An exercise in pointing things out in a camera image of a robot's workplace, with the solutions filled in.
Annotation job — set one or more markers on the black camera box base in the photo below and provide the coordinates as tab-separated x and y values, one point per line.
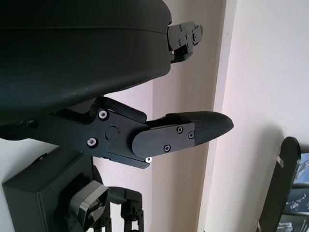
36	205

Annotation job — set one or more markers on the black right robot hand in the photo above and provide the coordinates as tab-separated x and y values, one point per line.
131	210

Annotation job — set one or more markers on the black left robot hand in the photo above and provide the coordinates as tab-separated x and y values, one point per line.
72	60

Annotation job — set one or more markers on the small silver depth camera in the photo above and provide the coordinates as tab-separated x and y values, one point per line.
90	203

